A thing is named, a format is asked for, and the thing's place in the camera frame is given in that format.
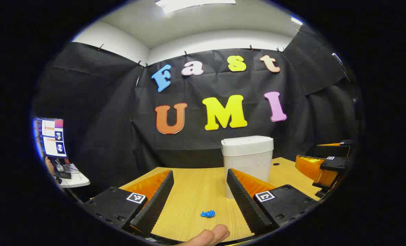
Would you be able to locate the black backdrop cloth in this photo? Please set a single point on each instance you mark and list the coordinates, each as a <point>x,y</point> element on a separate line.
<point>121,119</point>

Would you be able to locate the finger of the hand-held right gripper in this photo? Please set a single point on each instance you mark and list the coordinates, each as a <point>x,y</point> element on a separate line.
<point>331,150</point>
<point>309,165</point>

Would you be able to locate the white side table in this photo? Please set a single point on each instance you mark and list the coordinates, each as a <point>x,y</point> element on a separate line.
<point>78,179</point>

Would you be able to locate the white desktop garbage bin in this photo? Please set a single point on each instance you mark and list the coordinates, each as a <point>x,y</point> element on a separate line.
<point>247,160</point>

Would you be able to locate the large ceiling light panel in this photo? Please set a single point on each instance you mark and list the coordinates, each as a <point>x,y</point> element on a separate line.
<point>192,5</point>

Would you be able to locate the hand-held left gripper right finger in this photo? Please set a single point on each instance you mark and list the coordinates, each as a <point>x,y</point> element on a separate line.
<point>244,201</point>

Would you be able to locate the black keyboard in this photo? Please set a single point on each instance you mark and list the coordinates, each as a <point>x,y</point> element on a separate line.
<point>63,175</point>

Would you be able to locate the blue paper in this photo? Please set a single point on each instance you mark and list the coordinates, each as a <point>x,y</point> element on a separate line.
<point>208,214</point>

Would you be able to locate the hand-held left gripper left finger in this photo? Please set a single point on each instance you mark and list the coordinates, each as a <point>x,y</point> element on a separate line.
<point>155,205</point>

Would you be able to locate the wooden desktop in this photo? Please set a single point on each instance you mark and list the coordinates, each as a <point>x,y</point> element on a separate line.
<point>196,191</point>

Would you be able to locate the computer monitor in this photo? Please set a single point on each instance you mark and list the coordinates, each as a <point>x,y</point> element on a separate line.
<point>51,136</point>

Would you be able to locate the small ceiling light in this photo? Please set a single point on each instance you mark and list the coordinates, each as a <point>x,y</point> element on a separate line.
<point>296,21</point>

